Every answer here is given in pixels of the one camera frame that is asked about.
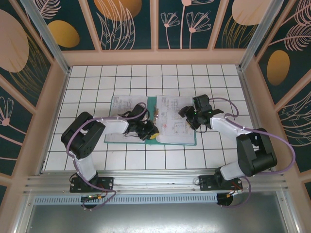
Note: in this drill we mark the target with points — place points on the green paper folder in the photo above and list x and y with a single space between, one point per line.
151 104

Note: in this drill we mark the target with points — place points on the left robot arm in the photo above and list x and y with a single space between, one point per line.
82 138

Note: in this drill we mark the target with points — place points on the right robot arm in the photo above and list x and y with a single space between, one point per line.
257 155

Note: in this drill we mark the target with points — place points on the brass folder clip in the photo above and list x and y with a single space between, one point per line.
156 115

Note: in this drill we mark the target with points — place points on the printed paper sheets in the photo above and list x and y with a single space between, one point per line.
114 138

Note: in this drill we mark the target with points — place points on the white technical drawing sheet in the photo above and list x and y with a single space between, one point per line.
121 103

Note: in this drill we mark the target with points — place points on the grey metal sheet panel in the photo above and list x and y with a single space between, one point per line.
155 218

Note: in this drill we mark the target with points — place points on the small electronics board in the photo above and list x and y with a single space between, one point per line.
91 197

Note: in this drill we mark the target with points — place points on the aluminium extrusion rail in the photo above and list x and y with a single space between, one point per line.
155 177

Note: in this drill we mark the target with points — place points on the aluminium side rail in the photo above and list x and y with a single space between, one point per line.
247 97

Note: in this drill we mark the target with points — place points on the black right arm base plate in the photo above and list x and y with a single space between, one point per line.
206 183

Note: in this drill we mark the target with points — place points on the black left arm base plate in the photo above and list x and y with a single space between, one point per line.
107 182

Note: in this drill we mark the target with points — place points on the aluminium frame post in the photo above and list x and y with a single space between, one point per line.
46 36
260 36

